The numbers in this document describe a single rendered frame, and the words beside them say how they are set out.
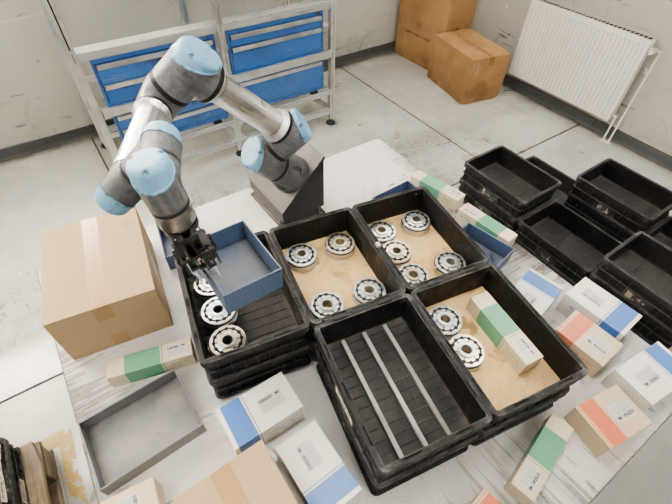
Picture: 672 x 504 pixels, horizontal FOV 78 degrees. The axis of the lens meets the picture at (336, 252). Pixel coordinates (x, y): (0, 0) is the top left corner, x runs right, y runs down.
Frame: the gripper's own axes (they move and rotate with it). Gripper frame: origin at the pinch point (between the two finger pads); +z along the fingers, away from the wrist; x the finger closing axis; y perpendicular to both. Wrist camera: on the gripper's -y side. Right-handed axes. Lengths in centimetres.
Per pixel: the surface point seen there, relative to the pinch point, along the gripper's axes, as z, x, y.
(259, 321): 30.5, 6.3, 0.3
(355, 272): 35, 41, 0
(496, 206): 82, 140, -19
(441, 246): 38, 73, 7
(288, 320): 31.4, 13.7, 4.6
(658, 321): 81, 143, 64
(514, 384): 36, 55, 55
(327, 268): 33.8, 34.2, -6.2
